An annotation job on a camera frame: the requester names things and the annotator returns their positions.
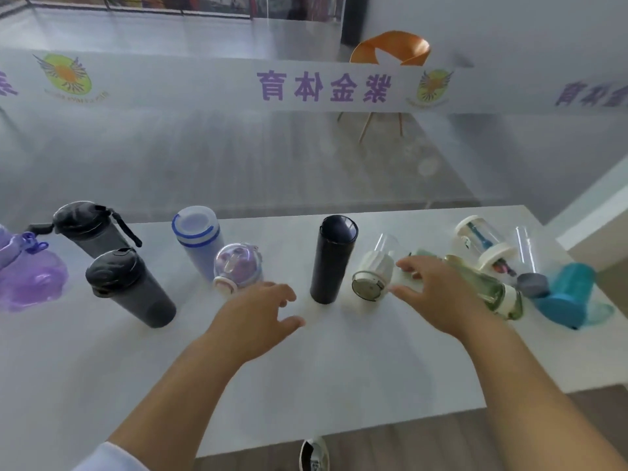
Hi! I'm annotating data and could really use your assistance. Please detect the person's left hand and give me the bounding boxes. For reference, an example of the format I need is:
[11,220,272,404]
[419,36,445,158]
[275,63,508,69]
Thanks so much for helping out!
[203,281,306,368]

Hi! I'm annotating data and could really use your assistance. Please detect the person's right hand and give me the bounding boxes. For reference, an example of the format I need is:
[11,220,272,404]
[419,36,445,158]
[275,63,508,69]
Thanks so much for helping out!
[390,254,491,339]

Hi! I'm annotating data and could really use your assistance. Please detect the green transparent bottle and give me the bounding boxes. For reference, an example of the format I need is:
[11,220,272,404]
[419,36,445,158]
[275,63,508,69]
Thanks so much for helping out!
[410,249,525,322]

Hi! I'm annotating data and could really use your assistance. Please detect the small lilac cartoon bottle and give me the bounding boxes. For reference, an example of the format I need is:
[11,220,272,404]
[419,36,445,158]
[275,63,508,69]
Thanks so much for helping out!
[212,242,264,295]

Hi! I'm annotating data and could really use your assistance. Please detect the clear bottle white lid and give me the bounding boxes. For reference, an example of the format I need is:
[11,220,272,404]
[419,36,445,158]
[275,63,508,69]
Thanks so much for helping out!
[351,234,401,304]

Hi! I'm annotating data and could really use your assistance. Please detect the clear bottle white ends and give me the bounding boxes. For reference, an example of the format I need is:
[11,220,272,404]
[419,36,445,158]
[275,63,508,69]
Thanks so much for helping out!
[453,215,519,278]

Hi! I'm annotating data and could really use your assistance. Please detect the white bottle blue ring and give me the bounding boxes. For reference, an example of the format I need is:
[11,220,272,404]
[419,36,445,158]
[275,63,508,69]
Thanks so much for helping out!
[171,205,226,283]

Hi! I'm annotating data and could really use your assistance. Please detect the clear bottle grey cap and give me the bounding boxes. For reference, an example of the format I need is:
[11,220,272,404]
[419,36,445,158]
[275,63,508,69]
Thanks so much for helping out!
[512,225,550,299]

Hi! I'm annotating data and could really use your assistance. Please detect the black thermos flask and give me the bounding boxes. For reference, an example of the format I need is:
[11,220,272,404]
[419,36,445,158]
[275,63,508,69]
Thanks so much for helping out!
[309,214,360,305]

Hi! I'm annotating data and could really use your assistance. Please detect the teal water bottle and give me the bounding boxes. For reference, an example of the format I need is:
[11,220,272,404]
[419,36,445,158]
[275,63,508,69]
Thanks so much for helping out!
[532,262,615,332]

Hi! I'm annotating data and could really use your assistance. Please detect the purple cartoon dome bottle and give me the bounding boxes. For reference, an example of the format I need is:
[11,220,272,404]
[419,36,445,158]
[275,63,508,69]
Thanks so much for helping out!
[0,224,69,313]

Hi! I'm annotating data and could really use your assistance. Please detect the person's left forearm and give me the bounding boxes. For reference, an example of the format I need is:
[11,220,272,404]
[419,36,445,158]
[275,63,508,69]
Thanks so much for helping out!
[107,333,246,471]

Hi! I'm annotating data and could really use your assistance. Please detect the person's right forearm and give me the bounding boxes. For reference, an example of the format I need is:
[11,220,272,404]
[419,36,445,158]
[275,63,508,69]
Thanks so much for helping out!
[461,313,628,471]

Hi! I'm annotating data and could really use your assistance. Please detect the person's white shoe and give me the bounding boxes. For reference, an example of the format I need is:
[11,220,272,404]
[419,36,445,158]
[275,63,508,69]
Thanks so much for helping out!
[299,436,330,471]

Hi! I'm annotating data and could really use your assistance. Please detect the person's white shirt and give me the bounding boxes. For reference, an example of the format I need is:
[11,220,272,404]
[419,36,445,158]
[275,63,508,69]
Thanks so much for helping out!
[73,441,150,471]

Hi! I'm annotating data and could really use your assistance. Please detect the white table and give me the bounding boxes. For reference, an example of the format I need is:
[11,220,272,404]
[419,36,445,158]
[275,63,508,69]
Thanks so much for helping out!
[0,204,628,471]

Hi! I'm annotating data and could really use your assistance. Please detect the frosted band with purple print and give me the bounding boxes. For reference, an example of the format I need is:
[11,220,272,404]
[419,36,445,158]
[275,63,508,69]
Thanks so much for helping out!
[0,46,628,116]

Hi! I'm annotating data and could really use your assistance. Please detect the orange chair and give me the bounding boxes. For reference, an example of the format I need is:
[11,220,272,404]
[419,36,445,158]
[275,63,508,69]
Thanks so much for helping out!
[336,29,432,143]

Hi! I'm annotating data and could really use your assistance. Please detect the black railing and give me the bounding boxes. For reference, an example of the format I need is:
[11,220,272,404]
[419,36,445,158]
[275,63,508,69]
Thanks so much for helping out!
[0,0,256,20]

